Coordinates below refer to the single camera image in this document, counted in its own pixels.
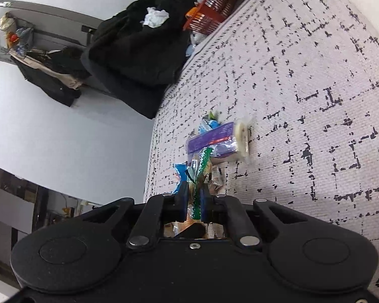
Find grey door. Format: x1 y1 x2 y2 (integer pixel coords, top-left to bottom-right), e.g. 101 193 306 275
0 0 102 63

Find white crumpled cloth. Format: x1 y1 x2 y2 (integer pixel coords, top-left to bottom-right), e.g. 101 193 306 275
142 7 170 28

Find black jacket pile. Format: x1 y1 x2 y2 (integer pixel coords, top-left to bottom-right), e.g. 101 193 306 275
81 0 196 119

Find white patterned bed cover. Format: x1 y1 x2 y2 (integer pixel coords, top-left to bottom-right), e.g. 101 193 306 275
144 0 379 297

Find green white wafer snack packet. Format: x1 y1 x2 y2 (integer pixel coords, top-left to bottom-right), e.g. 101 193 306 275
186 147 212 220

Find blue snack packet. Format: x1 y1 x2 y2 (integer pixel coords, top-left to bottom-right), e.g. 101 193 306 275
173 163 187 194

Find red plastic basket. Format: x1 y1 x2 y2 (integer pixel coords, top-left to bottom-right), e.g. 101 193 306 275
183 0 237 36

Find purple cracker snack pack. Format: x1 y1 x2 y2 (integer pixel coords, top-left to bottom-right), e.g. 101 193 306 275
186 120 250 164

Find clothes hanging on door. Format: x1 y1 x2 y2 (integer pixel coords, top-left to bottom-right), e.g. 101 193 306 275
9 46 91 107

